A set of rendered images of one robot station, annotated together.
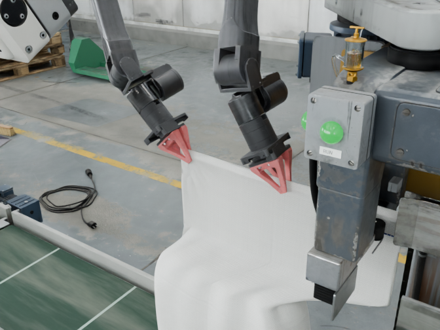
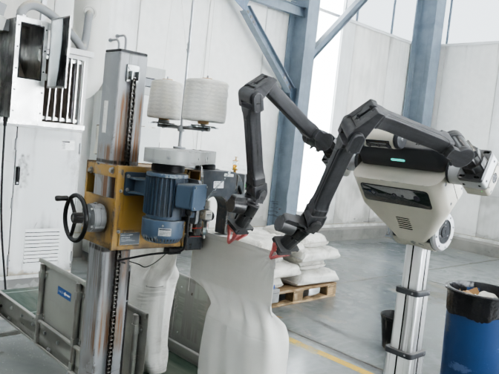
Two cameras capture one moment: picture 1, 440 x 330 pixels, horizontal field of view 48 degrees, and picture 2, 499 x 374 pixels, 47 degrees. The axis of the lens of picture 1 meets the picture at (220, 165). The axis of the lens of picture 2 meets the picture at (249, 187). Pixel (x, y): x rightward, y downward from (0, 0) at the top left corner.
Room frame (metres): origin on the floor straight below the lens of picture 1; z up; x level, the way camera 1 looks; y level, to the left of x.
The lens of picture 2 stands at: (3.06, 0.37, 1.47)
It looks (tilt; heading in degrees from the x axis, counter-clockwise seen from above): 4 degrees down; 191
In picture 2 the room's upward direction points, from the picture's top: 6 degrees clockwise
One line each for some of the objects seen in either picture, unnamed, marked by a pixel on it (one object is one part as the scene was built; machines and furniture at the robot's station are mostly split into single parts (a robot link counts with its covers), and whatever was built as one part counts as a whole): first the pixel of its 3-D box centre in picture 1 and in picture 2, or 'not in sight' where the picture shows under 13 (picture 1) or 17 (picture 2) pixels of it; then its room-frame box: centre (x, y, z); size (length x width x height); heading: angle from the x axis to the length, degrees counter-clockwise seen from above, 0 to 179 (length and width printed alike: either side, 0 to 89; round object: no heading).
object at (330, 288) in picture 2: not in sight; (266, 285); (-2.50, -0.45, 0.07); 1.20 x 0.82 x 0.14; 147
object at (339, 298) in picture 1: (331, 287); not in sight; (0.65, -0.18, 0.98); 0.09 x 0.05 x 0.05; 145
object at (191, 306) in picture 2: not in sight; (174, 309); (0.17, -0.54, 0.54); 1.05 x 0.02 x 0.41; 55
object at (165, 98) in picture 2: not in sight; (165, 99); (0.84, -0.46, 1.61); 0.15 x 0.14 x 0.17; 55
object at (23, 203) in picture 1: (9, 205); not in sight; (2.05, 1.01, 0.35); 0.30 x 0.15 x 0.15; 55
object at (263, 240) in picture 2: not in sight; (267, 243); (-2.14, -0.44, 0.56); 0.66 x 0.42 x 0.15; 145
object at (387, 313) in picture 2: not in sight; (397, 332); (-1.45, 0.76, 0.13); 0.30 x 0.30 x 0.26
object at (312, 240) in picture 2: not in sight; (293, 235); (-2.78, -0.28, 0.56); 0.67 x 0.43 x 0.15; 55
